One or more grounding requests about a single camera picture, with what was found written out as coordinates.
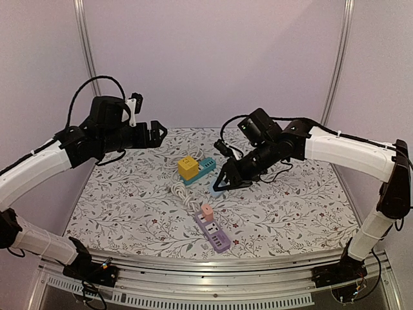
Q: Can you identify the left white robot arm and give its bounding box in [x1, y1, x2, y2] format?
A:
[1, 92, 167, 280]

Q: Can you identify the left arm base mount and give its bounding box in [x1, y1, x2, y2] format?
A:
[63, 259, 119, 287]

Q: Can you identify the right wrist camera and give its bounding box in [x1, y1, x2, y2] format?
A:
[214, 139, 244, 160]

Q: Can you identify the light blue plug adapter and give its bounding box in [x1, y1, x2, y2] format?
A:
[210, 180, 227, 198]

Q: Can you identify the right aluminium post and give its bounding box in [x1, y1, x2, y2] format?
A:
[320, 0, 355, 126]

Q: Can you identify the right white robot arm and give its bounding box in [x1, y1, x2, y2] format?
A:
[213, 108, 412, 282]

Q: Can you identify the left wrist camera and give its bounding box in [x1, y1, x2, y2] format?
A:
[122, 92, 143, 127]

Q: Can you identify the teal power strip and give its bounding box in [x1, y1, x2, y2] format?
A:
[180, 158, 216, 185]

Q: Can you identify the floral tablecloth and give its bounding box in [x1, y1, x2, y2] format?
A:
[65, 129, 359, 260]

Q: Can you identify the left aluminium post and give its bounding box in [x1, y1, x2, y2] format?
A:
[73, 0, 97, 78]

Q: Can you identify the purple power strip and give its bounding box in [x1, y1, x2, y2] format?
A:
[194, 211, 231, 253]

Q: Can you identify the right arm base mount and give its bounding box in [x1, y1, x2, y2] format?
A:
[311, 253, 367, 288]

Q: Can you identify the pink plug adapter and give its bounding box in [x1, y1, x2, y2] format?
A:
[201, 204, 214, 222]

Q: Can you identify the yellow cube socket adapter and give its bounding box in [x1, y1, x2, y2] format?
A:
[177, 156, 199, 181]

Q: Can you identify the purple strip white cord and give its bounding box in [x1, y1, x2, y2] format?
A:
[169, 180, 201, 212]

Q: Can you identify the aluminium front rail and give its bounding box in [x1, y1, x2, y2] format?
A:
[30, 248, 404, 310]

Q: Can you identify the aluminium post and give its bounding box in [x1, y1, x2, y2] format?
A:
[73, 0, 97, 78]
[320, 0, 355, 126]

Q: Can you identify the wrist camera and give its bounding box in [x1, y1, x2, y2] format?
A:
[214, 139, 244, 160]
[122, 92, 143, 127]

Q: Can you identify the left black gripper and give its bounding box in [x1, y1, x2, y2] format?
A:
[99, 119, 167, 154]

